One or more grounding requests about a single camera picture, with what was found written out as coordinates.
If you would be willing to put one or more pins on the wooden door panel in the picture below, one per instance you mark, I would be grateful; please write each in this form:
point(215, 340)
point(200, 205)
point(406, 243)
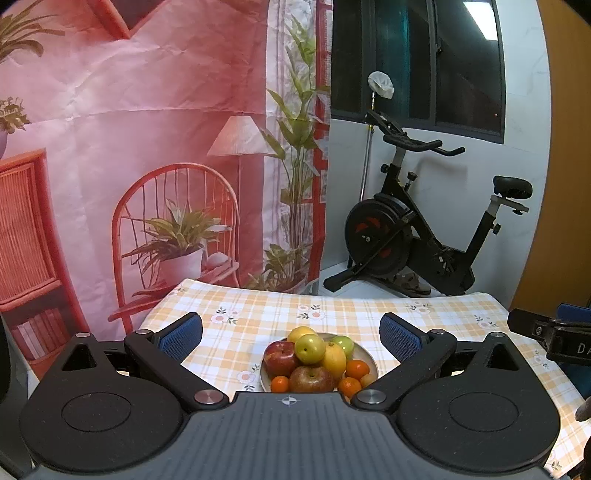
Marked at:
point(558, 267)

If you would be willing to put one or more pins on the orange plaid tablecloth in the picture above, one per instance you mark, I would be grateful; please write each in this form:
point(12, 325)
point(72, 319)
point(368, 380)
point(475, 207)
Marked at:
point(239, 323)

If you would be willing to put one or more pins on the white cloth on pole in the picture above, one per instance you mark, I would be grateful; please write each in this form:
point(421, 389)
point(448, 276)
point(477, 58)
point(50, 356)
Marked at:
point(381, 84)

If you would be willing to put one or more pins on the black exercise bike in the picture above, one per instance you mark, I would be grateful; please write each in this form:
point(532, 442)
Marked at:
point(387, 233)

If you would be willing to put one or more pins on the rear right orange mandarin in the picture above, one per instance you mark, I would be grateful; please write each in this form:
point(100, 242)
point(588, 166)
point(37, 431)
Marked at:
point(357, 369)

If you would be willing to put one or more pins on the pink printed backdrop curtain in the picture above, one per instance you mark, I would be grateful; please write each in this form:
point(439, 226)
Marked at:
point(148, 142)

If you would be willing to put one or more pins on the small brown fruit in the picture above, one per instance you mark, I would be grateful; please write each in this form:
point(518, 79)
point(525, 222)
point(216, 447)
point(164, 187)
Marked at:
point(368, 379)

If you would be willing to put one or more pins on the middle orange mandarin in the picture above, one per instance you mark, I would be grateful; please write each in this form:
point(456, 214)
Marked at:
point(349, 386)

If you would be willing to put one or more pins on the dark window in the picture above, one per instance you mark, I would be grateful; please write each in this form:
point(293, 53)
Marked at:
point(445, 58)

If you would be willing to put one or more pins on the dark red apple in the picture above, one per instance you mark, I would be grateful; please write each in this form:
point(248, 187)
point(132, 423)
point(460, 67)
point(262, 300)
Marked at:
point(280, 359)

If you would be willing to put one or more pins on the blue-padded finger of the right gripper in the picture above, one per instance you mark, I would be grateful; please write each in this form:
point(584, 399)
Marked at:
point(573, 313)

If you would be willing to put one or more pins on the left orange mandarin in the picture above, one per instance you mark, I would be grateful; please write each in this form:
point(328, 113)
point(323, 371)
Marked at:
point(280, 384)

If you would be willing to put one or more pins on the yellow lemon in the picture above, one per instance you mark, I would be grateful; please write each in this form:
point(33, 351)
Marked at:
point(334, 360)
point(299, 332)

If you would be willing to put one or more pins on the grey round plate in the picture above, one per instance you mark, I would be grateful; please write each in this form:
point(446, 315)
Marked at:
point(360, 353)

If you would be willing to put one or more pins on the orange mandarin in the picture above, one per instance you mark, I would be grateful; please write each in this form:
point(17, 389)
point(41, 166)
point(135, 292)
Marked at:
point(280, 384)
point(357, 369)
point(349, 386)

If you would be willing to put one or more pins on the large red-yellow apple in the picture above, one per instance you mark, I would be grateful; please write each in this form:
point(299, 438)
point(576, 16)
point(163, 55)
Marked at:
point(307, 379)

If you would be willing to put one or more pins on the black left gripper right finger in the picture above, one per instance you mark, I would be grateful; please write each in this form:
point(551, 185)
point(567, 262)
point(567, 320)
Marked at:
point(421, 356)

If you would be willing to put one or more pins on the yellow-green apple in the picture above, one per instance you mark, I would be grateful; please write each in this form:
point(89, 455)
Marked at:
point(310, 349)

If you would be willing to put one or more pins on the rear yellow lemon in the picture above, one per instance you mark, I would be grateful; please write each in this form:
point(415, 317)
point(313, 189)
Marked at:
point(299, 332)

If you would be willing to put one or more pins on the small green apple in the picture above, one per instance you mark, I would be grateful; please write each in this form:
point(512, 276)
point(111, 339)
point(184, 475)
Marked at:
point(346, 343)

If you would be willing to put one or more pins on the front yellow lemon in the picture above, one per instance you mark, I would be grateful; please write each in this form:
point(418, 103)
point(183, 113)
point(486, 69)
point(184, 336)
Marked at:
point(334, 360)

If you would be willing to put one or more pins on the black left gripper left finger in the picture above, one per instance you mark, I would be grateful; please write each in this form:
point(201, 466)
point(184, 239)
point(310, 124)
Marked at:
point(158, 357)

